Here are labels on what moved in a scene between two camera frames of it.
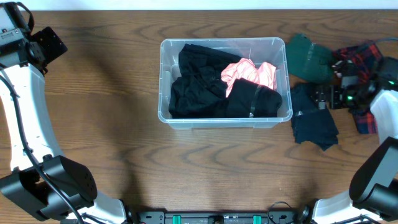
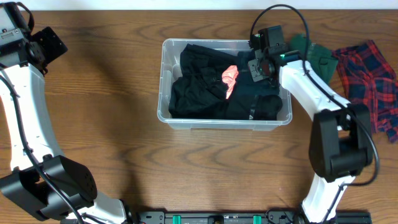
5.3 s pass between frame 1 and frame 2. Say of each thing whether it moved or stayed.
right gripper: moved
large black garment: stayed
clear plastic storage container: stayed
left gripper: stayed
